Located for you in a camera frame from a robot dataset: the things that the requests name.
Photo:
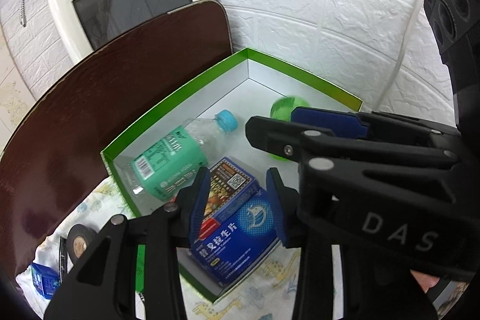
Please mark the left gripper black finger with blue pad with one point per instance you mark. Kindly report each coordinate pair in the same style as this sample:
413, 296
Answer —
101, 284
376, 285

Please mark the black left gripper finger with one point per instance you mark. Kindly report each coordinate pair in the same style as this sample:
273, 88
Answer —
300, 140

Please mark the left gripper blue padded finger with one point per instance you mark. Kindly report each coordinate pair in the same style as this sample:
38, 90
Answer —
375, 126

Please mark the black electrical tape roll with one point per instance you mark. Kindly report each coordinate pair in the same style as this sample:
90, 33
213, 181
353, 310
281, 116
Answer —
78, 239

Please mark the colourful playing card box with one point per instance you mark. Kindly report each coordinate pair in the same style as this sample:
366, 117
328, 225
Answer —
237, 229

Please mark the bare human hand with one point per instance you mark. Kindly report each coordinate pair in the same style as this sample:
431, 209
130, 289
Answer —
425, 281

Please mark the black blue marker pen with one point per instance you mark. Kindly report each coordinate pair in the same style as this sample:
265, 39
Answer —
62, 259

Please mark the blue plastic gum box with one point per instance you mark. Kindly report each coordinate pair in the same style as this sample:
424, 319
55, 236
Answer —
45, 280

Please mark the white patterned cloth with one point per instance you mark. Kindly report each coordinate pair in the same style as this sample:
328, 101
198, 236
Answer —
267, 293

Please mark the green label water bottle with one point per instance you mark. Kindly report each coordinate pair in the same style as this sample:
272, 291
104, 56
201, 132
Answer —
173, 161

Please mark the green cardboard box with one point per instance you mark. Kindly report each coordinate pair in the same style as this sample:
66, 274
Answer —
246, 83

